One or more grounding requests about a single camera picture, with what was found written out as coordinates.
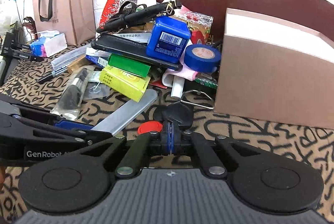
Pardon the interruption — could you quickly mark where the blue plastic bottle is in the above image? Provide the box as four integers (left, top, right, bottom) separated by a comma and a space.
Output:
145, 16, 191, 64

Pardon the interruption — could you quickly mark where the dark camouflage strap bag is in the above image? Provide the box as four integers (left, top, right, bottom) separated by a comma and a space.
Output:
96, 0, 182, 33

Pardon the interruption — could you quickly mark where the makeup brush in sleeve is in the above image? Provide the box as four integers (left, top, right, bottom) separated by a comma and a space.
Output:
51, 66, 95, 121

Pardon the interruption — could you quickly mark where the black marker pen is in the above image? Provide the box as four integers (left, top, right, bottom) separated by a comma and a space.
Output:
37, 67, 67, 84

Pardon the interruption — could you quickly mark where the clear plastic pen case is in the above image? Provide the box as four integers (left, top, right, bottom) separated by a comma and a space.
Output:
51, 44, 91, 71

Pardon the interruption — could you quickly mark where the green yellow medicine box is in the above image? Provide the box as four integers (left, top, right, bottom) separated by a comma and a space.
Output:
99, 54, 151, 102

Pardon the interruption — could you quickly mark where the tissue pack blue pink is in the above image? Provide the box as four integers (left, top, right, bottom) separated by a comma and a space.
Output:
30, 30, 67, 58

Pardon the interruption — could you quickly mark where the red round cap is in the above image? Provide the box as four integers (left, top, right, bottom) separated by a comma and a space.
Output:
137, 120, 162, 135

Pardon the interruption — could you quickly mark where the black device on stand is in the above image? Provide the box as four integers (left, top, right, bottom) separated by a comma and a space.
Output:
1, 21, 44, 85

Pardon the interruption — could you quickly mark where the black phone case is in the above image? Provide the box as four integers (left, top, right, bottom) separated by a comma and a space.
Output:
91, 33, 183, 71

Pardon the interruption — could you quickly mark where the pink cardboard storage box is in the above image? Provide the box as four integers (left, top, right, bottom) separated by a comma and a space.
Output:
215, 8, 333, 129

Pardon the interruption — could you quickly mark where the metal binder clip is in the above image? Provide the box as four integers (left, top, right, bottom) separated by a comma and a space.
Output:
180, 90, 215, 110

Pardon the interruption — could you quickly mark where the pink paper shopping bag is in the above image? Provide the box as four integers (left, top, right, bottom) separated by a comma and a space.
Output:
33, 0, 96, 46

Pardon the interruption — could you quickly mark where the white orange medicine box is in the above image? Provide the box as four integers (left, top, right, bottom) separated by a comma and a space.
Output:
113, 32, 151, 44

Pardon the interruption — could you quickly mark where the white small tube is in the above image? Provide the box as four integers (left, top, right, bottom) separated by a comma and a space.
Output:
170, 75, 185, 99

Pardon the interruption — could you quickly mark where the red snack package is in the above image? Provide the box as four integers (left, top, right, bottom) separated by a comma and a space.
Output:
99, 0, 137, 27

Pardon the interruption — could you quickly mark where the blue tape roll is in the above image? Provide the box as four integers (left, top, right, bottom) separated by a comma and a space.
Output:
184, 44, 221, 73

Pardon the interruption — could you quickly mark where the red tape roll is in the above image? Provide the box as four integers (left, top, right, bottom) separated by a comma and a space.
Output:
190, 30, 210, 45

